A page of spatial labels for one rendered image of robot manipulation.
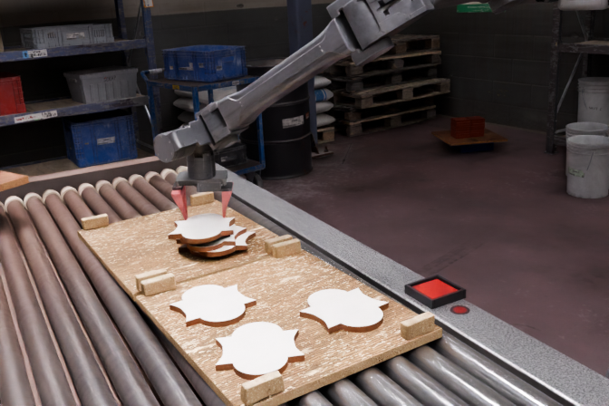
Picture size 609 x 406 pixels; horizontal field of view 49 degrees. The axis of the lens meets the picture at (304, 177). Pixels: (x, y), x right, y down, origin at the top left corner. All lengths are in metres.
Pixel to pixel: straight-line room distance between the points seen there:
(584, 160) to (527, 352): 3.68
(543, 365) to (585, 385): 0.07
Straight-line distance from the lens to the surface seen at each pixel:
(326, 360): 0.98
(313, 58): 1.13
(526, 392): 0.97
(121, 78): 5.57
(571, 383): 1.01
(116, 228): 1.59
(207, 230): 1.34
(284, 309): 1.12
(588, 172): 4.72
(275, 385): 0.91
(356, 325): 1.04
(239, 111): 1.24
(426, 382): 0.97
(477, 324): 1.12
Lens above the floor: 1.45
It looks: 16 degrees down
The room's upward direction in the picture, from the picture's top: 3 degrees counter-clockwise
